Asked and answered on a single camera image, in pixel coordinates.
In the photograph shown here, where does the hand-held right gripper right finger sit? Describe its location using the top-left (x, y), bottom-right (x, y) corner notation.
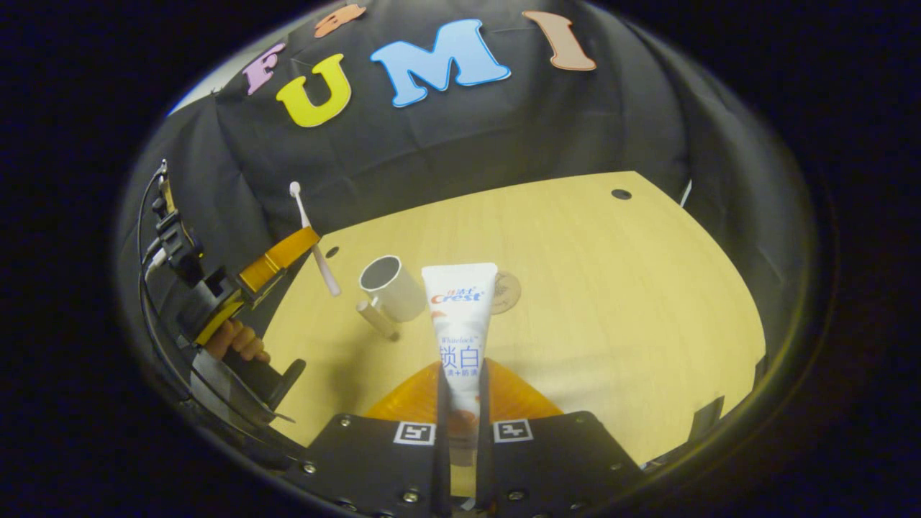
top-left (475, 358), bottom-right (645, 518)

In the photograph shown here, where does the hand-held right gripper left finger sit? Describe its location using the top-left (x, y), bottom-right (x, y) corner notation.
top-left (284, 360), bottom-right (450, 518)

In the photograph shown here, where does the white pink toothbrush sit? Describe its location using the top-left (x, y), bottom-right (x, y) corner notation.
top-left (289, 181), bottom-right (342, 297)

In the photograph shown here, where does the white cup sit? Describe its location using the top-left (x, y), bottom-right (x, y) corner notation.
top-left (358, 255), bottom-right (427, 340)

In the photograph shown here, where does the white toothpaste tube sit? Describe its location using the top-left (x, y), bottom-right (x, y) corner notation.
top-left (421, 263), bottom-right (499, 468)

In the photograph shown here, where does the round brown coaster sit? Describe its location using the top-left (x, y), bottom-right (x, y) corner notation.
top-left (491, 271), bottom-right (522, 315)

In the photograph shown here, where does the black backdrop cloth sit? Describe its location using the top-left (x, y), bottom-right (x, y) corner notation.
top-left (119, 0), bottom-right (817, 461)

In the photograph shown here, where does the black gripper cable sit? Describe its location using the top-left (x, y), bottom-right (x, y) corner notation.
top-left (135, 164), bottom-right (217, 432)

